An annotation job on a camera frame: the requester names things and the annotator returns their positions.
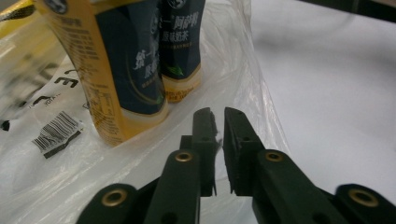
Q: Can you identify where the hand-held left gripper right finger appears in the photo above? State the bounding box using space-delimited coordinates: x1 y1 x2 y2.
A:
222 106 349 224

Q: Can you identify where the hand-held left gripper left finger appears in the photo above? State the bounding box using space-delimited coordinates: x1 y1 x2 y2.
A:
143 106 219 224

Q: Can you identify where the yellow milk tea bottle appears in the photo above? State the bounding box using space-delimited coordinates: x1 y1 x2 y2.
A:
33 0 171 147
158 0 207 104

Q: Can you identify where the clear plastic bag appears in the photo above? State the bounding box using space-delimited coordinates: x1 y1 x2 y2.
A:
0 0 291 224

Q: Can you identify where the white table cover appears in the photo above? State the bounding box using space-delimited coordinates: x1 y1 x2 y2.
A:
248 0 396 207

